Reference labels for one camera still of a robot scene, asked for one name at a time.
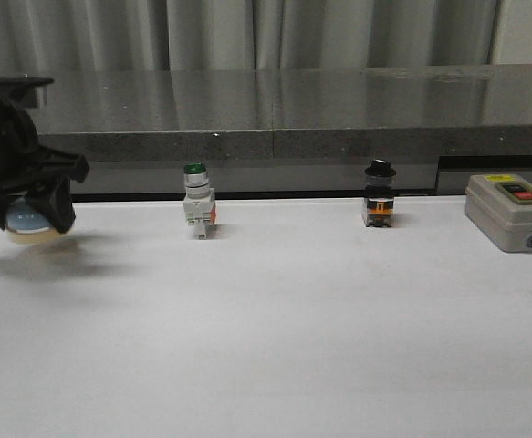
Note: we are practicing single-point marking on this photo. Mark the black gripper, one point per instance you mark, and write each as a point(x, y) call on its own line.
point(40, 174)

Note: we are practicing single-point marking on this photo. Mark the blue cream call bell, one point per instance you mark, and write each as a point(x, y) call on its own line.
point(24, 225)

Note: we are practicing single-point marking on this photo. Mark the grey curtain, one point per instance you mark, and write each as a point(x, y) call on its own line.
point(227, 35)

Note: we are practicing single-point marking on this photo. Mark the dark grey stone counter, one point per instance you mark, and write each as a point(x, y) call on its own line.
point(297, 133)

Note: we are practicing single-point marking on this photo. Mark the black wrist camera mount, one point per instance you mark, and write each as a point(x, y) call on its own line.
point(27, 91)

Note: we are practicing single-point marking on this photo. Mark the green pushbutton switch white body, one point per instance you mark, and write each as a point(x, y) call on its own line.
point(199, 202)

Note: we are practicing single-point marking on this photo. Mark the black selector switch orange body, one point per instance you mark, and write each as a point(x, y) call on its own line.
point(378, 197)

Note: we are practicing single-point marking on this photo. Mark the grey start stop switch box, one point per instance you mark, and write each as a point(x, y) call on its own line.
point(500, 205)

